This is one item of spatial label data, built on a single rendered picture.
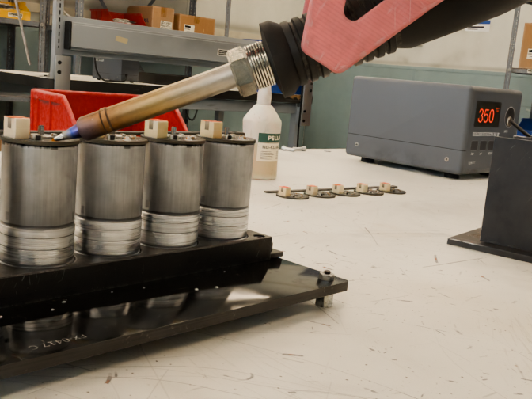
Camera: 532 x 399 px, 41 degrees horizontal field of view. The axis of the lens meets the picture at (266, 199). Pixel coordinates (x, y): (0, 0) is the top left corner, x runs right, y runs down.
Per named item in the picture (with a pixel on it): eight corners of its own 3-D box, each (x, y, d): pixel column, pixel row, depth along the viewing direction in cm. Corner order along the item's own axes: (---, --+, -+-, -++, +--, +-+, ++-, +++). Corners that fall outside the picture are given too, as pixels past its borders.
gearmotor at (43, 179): (85, 286, 25) (93, 138, 24) (19, 298, 23) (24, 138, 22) (49, 269, 26) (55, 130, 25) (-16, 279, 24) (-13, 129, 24)
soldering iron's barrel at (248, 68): (84, 155, 22) (278, 85, 22) (65, 108, 22) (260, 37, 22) (94, 150, 24) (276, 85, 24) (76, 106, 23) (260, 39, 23)
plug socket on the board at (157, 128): (172, 138, 27) (173, 120, 27) (154, 138, 27) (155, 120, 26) (159, 135, 28) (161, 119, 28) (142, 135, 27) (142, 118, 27)
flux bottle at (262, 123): (275, 181, 61) (286, 62, 59) (235, 176, 61) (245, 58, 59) (278, 176, 64) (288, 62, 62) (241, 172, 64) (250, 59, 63)
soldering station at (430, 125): (512, 176, 80) (526, 91, 79) (460, 181, 72) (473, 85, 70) (400, 157, 91) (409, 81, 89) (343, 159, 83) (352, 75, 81)
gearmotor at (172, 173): (207, 265, 29) (218, 138, 28) (159, 274, 27) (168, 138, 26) (169, 251, 30) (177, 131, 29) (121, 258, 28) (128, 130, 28)
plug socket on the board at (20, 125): (37, 138, 23) (38, 118, 23) (12, 139, 22) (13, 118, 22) (24, 136, 24) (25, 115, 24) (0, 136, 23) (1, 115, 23)
